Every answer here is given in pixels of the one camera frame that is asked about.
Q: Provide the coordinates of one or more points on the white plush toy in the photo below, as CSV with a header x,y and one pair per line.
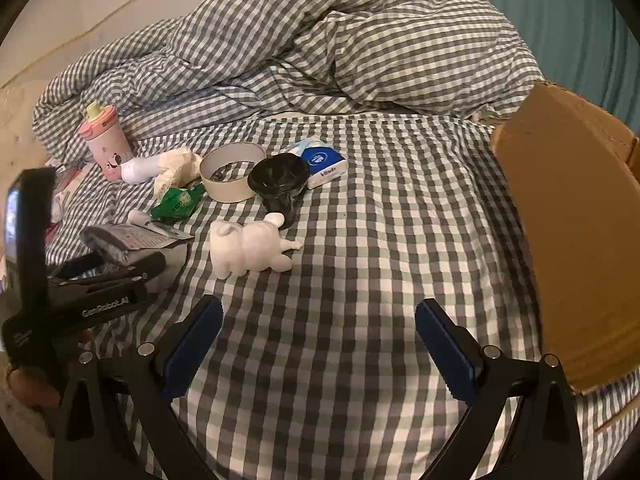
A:
x,y
250,247

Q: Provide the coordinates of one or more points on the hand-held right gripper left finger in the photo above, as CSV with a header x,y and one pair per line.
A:
x,y
192,345

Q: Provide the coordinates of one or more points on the beige tape roll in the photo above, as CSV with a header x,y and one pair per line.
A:
x,y
232,172

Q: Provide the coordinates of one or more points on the white tissue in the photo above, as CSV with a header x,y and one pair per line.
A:
x,y
175,165

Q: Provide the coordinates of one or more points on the red and white packet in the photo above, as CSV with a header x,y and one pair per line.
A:
x,y
67,187

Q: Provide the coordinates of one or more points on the blue tissue pack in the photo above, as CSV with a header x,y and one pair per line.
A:
x,y
320,160

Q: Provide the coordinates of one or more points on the gingham duvet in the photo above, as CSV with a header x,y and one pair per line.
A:
x,y
300,45

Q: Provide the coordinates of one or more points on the green snack packet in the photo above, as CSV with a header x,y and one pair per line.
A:
x,y
175,202

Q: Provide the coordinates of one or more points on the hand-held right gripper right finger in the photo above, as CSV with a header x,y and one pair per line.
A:
x,y
445,350

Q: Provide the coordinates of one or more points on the white tube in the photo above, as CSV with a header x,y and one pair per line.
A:
x,y
145,220

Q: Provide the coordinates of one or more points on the pink drinking bottle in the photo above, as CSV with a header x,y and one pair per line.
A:
x,y
102,142

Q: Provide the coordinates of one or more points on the silver foil packet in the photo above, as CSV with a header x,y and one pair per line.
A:
x,y
132,240

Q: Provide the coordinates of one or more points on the cardboard box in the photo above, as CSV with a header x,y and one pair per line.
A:
x,y
565,235

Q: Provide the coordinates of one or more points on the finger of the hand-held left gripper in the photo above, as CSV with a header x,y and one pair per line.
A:
x,y
80,266
142,267

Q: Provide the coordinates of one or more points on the teal curtain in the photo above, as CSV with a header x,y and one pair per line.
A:
x,y
550,20

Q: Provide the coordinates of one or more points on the person's left hand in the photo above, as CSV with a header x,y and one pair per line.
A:
x,y
30,387

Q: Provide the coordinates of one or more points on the gingham bed sheet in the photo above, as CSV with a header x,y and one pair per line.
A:
x,y
350,310

